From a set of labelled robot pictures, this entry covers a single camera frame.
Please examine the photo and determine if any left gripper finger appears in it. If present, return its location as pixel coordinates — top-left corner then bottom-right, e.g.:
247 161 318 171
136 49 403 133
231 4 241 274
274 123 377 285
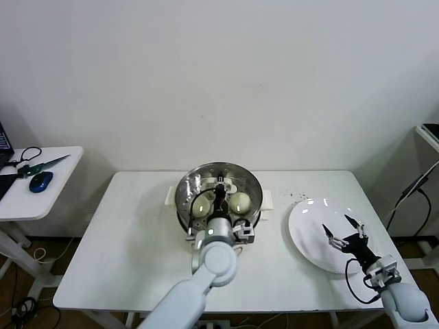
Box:
215 173 228 198

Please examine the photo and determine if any white electric cooker pot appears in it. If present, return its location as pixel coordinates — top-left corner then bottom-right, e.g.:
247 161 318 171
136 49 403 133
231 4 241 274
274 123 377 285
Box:
178 207 272 256

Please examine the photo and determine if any white steamed baozi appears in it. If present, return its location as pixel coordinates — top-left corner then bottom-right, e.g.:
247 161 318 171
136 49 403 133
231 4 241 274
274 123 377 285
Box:
191 195 211 217
228 192 251 214

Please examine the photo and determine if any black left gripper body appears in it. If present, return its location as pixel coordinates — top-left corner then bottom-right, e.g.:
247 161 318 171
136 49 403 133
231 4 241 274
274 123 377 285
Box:
209 190 230 221

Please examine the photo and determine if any white coiled floor cable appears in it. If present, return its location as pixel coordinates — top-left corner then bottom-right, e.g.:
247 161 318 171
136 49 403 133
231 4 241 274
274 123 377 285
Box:
32 236 75 265

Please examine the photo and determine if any small white side table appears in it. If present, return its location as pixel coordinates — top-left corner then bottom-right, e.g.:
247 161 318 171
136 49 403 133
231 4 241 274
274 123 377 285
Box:
0 146 85 299

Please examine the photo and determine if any large white plate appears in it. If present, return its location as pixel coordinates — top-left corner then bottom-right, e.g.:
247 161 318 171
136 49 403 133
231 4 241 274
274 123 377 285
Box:
287 197 376 275

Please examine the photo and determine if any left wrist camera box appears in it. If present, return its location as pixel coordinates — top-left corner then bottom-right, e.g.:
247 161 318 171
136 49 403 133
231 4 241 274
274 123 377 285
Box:
233 222 257 245

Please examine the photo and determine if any stainless steel steamer basket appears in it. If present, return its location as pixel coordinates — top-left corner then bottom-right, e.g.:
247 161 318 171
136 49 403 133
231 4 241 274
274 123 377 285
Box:
166 162 275 241

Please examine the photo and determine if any black cable with adapter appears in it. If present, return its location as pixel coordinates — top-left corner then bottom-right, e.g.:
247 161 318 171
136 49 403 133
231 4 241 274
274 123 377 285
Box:
385 173 433 237

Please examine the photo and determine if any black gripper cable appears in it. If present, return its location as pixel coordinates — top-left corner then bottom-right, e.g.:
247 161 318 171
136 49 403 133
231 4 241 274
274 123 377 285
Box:
187 186 220 241
344 258 383 304

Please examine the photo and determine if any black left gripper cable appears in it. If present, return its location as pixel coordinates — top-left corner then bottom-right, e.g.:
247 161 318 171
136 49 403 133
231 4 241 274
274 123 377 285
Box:
187 186 220 241

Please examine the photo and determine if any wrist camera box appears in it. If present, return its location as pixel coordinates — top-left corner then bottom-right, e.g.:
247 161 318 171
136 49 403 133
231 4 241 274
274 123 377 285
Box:
364 255 401 289
233 222 257 245

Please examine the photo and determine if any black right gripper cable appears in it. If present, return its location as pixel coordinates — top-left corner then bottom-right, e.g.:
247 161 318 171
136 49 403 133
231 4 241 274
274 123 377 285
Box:
344 258 383 304

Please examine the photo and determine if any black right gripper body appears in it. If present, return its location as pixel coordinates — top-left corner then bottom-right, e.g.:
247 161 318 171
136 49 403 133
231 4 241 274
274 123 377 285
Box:
341 231 381 268

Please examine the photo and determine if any black looped cable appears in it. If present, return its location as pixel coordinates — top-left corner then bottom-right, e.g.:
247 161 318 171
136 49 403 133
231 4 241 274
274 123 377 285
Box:
3 146 43 169

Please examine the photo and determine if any black laptop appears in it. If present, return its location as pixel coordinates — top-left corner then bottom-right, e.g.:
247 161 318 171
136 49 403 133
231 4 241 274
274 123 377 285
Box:
0 121 21 202

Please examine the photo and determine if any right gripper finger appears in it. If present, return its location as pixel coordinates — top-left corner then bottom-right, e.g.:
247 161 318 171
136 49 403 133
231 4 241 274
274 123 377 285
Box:
344 214 370 241
321 223 349 251

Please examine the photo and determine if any blue computer mouse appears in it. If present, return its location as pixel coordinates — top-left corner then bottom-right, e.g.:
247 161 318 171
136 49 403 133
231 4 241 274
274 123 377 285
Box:
28 171 54 193

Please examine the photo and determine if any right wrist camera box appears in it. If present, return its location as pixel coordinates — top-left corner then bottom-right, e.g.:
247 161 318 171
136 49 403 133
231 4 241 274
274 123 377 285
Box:
364 255 401 289

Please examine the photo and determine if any black floor cable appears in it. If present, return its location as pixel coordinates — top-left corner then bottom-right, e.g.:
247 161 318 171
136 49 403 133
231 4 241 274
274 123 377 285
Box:
10 296 39 326

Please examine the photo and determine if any green pointed tool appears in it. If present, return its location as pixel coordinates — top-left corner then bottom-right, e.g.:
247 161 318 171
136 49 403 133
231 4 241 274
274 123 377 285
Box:
19 154 72 179

